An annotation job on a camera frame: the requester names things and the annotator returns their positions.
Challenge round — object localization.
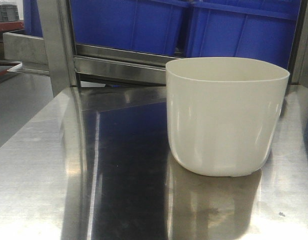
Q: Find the red metal rack beam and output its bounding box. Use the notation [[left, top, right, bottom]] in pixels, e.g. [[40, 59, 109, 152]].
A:
[[0, 20, 24, 32]]

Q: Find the white plastic bin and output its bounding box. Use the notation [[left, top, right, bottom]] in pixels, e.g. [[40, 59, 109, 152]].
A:
[[166, 57, 290, 177]]

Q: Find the grey crate in background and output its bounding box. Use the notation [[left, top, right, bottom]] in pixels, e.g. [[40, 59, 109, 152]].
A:
[[0, 0, 20, 22]]

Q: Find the blue crate right on shelf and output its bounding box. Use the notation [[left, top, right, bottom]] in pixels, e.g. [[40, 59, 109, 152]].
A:
[[184, 0, 301, 68]]

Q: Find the stainless steel shelf frame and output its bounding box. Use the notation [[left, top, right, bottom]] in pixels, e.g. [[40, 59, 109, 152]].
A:
[[3, 0, 308, 98]]

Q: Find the blue crate on shelf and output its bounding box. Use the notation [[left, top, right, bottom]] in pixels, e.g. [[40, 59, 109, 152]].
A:
[[70, 0, 189, 56], [184, 0, 301, 68]]

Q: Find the blue crate far left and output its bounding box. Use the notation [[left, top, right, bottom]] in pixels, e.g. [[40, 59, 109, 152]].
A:
[[23, 0, 43, 37]]

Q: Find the blue crate left on shelf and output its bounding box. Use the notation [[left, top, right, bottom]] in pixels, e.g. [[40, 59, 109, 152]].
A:
[[70, 0, 189, 56]]

